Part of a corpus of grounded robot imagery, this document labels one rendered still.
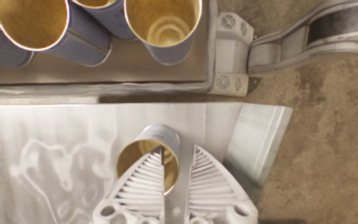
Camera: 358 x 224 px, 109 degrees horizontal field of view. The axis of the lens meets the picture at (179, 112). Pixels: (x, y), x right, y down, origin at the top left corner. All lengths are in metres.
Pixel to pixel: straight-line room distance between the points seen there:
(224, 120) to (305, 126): 1.61
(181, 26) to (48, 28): 0.17
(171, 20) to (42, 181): 0.34
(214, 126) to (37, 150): 0.30
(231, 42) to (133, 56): 0.95
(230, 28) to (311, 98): 1.11
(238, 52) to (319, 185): 1.65
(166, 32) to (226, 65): 0.88
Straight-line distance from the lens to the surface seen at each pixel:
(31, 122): 0.33
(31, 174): 0.36
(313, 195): 2.18
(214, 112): 0.22
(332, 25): 0.84
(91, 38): 0.20
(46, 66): 0.29
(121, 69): 0.23
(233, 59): 1.09
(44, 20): 0.25
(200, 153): 0.16
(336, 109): 2.01
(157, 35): 0.22
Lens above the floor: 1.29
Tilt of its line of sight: 84 degrees down
